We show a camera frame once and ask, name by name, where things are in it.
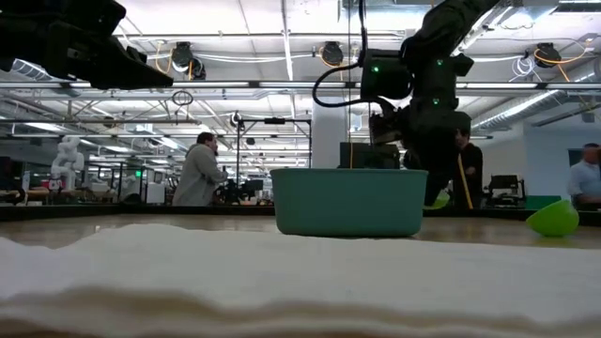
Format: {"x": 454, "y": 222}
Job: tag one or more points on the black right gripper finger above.
{"x": 415, "y": 163}
{"x": 439, "y": 176}

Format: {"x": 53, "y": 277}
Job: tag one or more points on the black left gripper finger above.
{"x": 143, "y": 58}
{"x": 122, "y": 75}

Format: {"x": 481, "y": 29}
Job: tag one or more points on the teal plastic container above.
{"x": 349, "y": 202}

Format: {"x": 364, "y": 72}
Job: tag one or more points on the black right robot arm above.
{"x": 446, "y": 23}

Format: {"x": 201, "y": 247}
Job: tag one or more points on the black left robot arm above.
{"x": 47, "y": 9}

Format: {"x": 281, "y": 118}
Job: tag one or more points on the person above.
{"x": 584, "y": 176}
{"x": 472, "y": 173}
{"x": 199, "y": 173}

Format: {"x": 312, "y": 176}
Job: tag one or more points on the white building column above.
{"x": 328, "y": 136}

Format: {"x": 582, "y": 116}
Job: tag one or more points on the white robot figure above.
{"x": 68, "y": 159}

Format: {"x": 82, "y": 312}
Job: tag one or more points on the white folded cloth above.
{"x": 300, "y": 281}

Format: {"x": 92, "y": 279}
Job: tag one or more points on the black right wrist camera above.
{"x": 387, "y": 127}

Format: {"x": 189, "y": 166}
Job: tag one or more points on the silver ceiling duct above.
{"x": 526, "y": 105}

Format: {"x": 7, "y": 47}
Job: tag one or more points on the black gantry frame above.
{"x": 274, "y": 121}

